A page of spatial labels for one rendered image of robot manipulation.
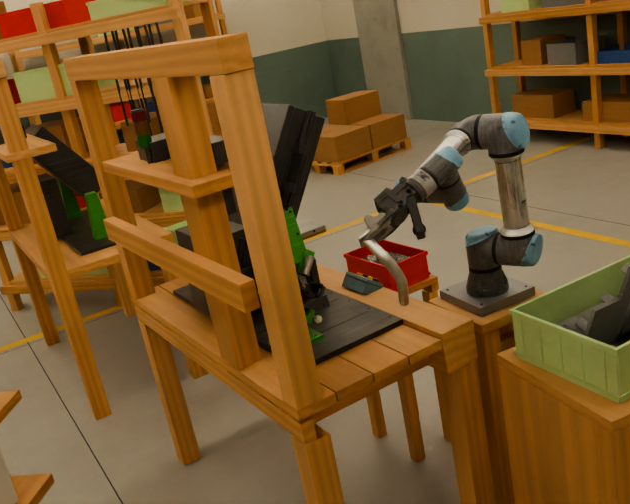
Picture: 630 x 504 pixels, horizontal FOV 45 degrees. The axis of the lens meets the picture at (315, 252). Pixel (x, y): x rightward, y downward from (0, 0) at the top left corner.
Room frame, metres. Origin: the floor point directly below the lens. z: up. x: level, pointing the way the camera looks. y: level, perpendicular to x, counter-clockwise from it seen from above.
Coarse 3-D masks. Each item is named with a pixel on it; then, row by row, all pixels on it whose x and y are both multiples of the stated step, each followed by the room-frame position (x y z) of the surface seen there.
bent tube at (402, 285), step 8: (360, 240) 1.96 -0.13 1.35; (368, 240) 1.96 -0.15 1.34; (368, 248) 1.95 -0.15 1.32; (376, 248) 1.93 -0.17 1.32; (376, 256) 1.93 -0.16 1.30; (384, 256) 1.91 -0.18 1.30; (384, 264) 1.91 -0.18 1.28; (392, 264) 1.90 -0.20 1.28; (392, 272) 1.90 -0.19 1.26; (400, 272) 1.90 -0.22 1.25; (400, 280) 1.90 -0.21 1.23; (400, 288) 1.93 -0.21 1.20; (400, 296) 1.98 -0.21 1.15; (408, 296) 2.00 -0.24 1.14
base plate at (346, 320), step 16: (192, 304) 2.95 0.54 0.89; (336, 304) 2.61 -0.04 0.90; (352, 304) 2.58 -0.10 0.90; (256, 320) 2.61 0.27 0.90; (336, 320) 2.47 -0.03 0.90; (352, 320) 2.44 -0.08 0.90; (368, 320) 2.42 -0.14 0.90; (384, 320) 2.39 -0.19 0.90; (400, 320) 2.37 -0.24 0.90; (256, 336) 2.47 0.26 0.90; (336, 336) 2.34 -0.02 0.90; (352, 336) 2.31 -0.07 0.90; (368, 336) 2.30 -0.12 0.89; (320, 352) 2.24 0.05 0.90; (336, 352) 2.24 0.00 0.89
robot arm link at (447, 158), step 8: (440, 152) 2.07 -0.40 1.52; (448, 152) 2.06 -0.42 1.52; (456, 152) 2.06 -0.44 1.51; (432, 160) 2.05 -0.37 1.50; (440, 160) 2.04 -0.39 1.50; (448, 160) 2.04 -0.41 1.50; (456, 160) 2.05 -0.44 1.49; (424, 168) 2.04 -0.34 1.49; (432, 168) 2.03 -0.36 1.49; (440, 168) 2.03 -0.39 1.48; (448, 168) 2.04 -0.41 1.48; (456, 168) 2.05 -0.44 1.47; (432, 176) 2.02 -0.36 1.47; (440, 176) 2.03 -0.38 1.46; (448, 176) 2.04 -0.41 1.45; (456, 176) 2.06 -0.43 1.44; (440, 184) 2.04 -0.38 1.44; (448, 184) 2.05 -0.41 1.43
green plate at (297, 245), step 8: (288, 208) 2.73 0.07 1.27; (288, 216) 2.72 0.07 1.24; (288, 224) 2.71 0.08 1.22; (296, 224) 2.72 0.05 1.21; (288, 232) 2.69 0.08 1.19; (296, 232) 2.71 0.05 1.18; (296, 240) 2.70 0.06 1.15; (296, 248) 2.68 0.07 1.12; (304, 248) 2.70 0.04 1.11; (296, 256) 2.67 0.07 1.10
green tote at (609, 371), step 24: (624, 264) 2.37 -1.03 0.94; (576, 288) 2.27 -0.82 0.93; (600, 288) 2.31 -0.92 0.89; (528, 312) 2.18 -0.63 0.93; (552, 312) 2.22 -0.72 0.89; (576, 312) 2.26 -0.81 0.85; (528, 336) 2.09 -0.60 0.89; (552, 336) 2.00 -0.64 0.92; (576, 336) 1.91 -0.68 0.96; (528, 360) 2.10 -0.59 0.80; (552, 360) 2.01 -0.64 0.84; (576, 360) 1.92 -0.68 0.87; (600, 360) 1.84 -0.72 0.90; (624, 360) 1.80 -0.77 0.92; (600, 384) 1.85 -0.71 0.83; (624, 384) 1.80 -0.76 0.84
